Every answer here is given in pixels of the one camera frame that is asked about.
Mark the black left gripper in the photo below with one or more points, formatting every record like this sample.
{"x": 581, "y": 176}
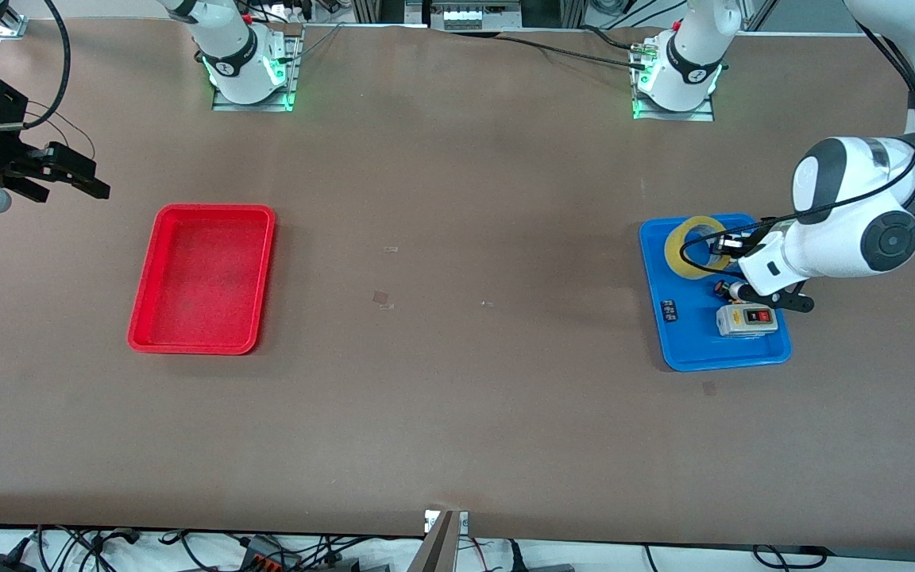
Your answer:
{"x": 737, "y": 244}

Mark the yellow packing tape roll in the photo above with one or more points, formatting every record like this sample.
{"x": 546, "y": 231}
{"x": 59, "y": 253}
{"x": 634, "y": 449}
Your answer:
{"x": 676, "y": 258}

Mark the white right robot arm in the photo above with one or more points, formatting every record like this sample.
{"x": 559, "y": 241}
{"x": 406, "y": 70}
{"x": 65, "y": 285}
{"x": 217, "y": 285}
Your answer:
{"x": 235, "y": 48}

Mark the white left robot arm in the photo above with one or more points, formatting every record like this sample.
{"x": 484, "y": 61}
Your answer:
{"x": 847, "y": 230}

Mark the black red push button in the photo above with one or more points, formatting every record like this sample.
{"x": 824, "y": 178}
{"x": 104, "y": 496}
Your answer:
{"x": 723, "y": 288}

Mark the small black component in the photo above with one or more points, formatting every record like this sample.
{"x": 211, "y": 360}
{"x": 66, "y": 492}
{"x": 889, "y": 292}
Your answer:
{"x": 669, "y": 311}

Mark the blue plastic tray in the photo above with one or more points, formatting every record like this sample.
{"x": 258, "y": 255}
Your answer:
{"x": 696, "y": 342}

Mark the red plastic tray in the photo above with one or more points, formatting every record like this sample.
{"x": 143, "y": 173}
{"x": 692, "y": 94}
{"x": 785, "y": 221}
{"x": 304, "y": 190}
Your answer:
{"x": 203, "y": 278}

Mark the white power strip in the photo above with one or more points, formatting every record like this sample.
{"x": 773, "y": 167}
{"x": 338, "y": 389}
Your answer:
{"x": 279, "y": 12}

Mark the grey control box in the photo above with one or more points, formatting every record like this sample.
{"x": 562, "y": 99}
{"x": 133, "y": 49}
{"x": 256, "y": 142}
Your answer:
{"x": 465, "y": 16}

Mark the aluminium beam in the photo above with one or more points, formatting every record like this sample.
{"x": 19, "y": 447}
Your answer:
{"x": 438, "y": 552}

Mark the orange connector block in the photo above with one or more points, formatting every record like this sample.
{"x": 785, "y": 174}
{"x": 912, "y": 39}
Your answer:
{"x": 263, "y": 558}

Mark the grey switch box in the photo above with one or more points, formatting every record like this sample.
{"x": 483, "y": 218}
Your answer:
{"x": 746, "y": 320}

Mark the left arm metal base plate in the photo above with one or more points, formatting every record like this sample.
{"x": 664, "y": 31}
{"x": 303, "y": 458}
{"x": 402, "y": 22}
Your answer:
{"x": 704, "y": 115}

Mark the metal corner bracket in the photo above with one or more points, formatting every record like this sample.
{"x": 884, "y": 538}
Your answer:
{"x": 13, "y": 28}

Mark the aluminium frame post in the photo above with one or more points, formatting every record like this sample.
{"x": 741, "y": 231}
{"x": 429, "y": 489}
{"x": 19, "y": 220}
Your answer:
{"x": 370, "y": 9}
{"x": 570, "y": 12}

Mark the white label bracket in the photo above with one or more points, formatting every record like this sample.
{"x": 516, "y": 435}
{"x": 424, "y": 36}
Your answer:
{"x": 429, "y": 520}

